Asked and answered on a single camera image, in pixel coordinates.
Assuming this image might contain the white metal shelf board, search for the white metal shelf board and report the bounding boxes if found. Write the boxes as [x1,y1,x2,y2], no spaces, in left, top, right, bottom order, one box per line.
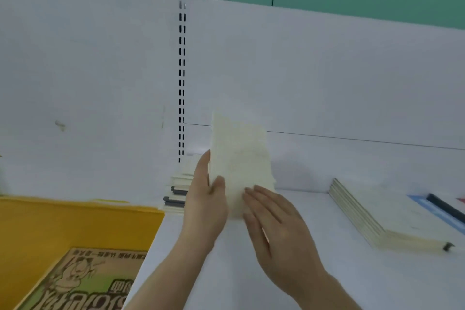
[122,182,465,310]

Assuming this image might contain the white shelf back panel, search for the white shelf back panel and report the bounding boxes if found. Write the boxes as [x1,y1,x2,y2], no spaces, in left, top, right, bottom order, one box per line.
[180,0,465,205]

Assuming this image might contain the stack of cream notebooks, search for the stack of cream notebooks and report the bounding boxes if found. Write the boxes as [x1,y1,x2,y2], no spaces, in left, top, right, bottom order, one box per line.
[328,177,455,254]

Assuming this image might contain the person's right hand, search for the person's right hand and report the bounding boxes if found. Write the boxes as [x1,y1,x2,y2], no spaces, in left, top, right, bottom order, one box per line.
[242,185,329,298]

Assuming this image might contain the green printed cardboard box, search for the green printed cardboard box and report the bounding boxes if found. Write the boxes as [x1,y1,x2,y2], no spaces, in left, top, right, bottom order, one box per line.
[16,247,148,310]

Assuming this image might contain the person's right forearm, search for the person's right forearm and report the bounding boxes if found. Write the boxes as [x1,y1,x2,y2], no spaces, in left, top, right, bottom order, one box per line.
[294,271,358,310]

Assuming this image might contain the white slotted shelf upright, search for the white slotted shelf upright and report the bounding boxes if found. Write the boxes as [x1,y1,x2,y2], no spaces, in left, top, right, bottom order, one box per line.
[177,0,188,164]

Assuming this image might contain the plain cream notebook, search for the plain cream notebook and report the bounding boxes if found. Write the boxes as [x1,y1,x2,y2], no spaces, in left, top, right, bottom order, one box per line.
[210,109,277,219]

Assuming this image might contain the person's left hand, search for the person's left hand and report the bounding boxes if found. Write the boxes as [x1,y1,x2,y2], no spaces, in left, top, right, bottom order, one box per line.
[178,150,230,252]

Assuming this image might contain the person's left forearm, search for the person's left forearm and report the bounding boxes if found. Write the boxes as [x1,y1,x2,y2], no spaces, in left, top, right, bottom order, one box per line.
[123,237,213,310]

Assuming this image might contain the blue-striped white notebook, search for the blue-striped white notebook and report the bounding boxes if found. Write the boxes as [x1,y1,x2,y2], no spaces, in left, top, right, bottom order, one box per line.
[406,193,465,234]

